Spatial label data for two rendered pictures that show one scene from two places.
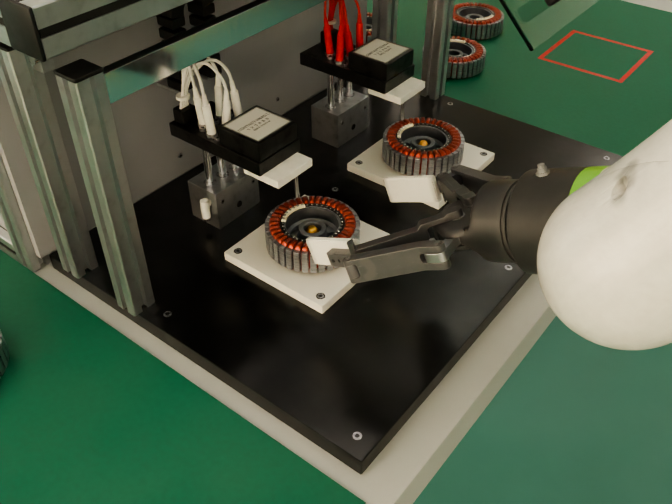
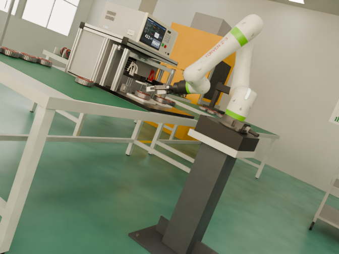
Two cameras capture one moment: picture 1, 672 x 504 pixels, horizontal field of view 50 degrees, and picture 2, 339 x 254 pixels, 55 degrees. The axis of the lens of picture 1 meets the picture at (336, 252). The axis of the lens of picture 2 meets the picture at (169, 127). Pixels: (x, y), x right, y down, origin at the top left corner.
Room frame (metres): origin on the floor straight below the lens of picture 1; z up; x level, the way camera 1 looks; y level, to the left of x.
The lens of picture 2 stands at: (-1.57, 0.18, 0.99)
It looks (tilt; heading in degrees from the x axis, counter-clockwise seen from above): 8 degrees down; 350
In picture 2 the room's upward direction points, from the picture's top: 21 degrees clockwise
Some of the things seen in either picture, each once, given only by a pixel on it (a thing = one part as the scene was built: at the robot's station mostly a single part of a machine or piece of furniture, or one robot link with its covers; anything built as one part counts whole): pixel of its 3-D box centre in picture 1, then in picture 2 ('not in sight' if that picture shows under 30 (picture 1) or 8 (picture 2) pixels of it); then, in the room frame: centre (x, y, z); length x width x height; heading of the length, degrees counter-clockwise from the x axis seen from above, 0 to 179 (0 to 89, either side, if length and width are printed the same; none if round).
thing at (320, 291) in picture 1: (312, 248); (141, 98); (0.66, 0.03, 0.78); 0.15 x 0.15 x 0.01; 52
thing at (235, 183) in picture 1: (224, 191); (126, 88); (0.75, 0.14, 0.80); 0.08 x 0.05 x 0.06; 142
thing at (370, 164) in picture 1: (421, 161); (159, 103); (0.86, -0.12, 0.78); 0.15 x 0.15 x 0.01; 52
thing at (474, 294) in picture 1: (361, 207); (148, 102); (0.77, -0.03, 0.76); 0.64 x 0.47 x 0.02; 142
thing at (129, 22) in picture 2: not in sight; (138, 30); (0.97, 0.20, 1.22); 0.44 x 0.39 x 0.20; 142
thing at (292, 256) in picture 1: (312, 232); (143, 95); (0.66, 0.03, 0.80); 0.11 x 0.11 x 0.04
